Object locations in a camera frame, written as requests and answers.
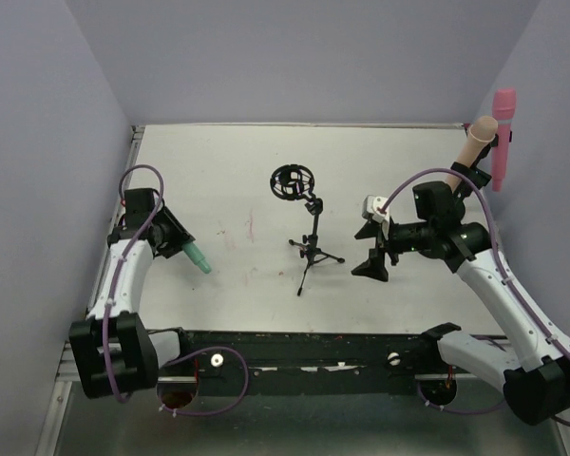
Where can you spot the black tripod shock-mount stand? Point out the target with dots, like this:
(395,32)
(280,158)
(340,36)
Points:
(295,182)

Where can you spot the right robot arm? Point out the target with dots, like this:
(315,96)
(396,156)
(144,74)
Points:
(534,374)

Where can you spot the pink toy microphone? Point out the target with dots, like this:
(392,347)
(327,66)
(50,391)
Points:
(503,109)

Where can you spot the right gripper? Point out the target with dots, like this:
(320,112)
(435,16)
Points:
(382,246)

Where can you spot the beige toy microphone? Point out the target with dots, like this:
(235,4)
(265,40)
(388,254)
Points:
(478,136)

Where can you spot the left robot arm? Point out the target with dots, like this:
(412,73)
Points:
(114,353)

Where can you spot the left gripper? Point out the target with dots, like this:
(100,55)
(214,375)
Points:
(177,236)

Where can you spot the black front mounting rail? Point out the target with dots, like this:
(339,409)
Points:
(298,363)

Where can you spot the mint green toy microphone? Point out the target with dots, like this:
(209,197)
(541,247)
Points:
(194,253)

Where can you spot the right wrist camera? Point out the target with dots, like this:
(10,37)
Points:
(376,214)

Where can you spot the aluminium side frame rail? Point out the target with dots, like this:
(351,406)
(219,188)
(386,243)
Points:
(66,369)

